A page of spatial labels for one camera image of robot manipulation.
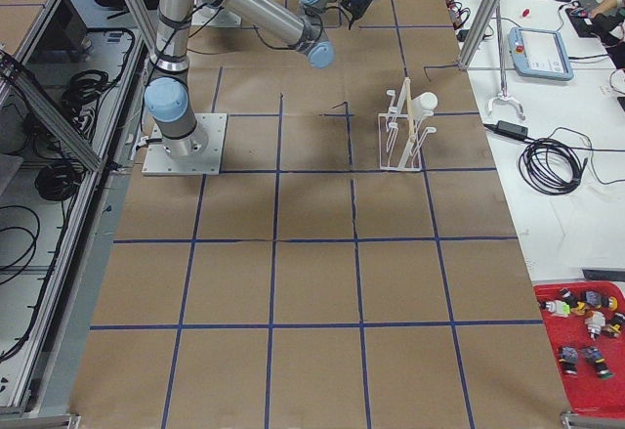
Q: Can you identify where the metal reach grabber tool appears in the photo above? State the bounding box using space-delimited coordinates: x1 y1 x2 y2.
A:
486 5 525 121

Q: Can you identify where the blue teach pendant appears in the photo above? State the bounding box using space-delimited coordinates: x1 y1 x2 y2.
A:
508 26 573 81

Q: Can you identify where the black power adapter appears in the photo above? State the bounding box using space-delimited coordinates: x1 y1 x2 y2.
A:
495 120 528 141

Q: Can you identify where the red parts tray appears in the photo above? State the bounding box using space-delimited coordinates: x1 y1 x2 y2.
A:
534 281 624 418

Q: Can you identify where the white wire cup rack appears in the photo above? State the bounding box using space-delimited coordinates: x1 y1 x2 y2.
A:
377 77 437 172

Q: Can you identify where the aluminium frame post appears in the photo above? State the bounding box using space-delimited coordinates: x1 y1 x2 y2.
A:
458 0 500 70

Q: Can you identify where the coiled black cable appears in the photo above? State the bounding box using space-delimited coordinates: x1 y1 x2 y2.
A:
518 127 625 196

